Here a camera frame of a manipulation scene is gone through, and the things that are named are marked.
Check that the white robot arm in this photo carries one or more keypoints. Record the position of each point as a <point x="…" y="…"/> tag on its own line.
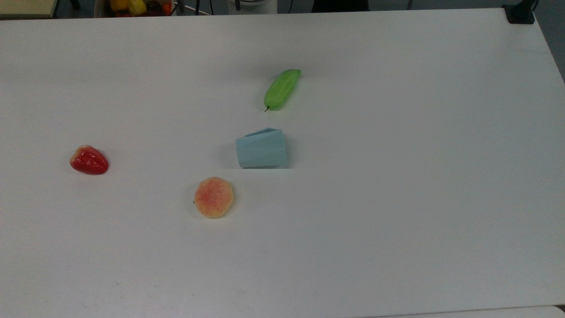
<point x="254" y="4"/>

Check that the bin of toy fruit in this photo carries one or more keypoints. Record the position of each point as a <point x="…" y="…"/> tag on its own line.
<point x="134" y="6"/>

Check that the red toy strawberry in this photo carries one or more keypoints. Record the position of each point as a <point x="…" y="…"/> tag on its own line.
<point x="89" y="160"/>

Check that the beige wooden table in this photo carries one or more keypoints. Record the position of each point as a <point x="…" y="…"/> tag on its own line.
<point x="26" y="6"/>

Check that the black camera stand base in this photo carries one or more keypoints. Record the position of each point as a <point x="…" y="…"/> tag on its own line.
<point x="520" y="13"/>

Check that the orange toy peach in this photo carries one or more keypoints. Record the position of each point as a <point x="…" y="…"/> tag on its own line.
<point x="213" y="198"/>

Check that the light blue faceted mug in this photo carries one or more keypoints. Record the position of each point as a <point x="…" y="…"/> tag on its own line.
<point x="261" y="150"/>

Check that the green toy cucumber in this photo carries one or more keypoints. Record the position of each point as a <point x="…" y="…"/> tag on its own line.
<point x="281" y="90"/>

